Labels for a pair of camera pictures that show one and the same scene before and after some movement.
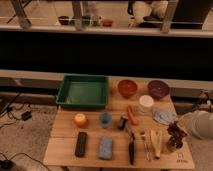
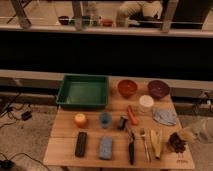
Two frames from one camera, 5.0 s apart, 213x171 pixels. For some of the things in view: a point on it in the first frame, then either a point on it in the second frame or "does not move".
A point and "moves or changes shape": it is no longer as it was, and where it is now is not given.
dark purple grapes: (177, 135) moves or changes shape
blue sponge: (106, 147) does not move
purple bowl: (158, 89) does not move
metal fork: (142, 132) does not move
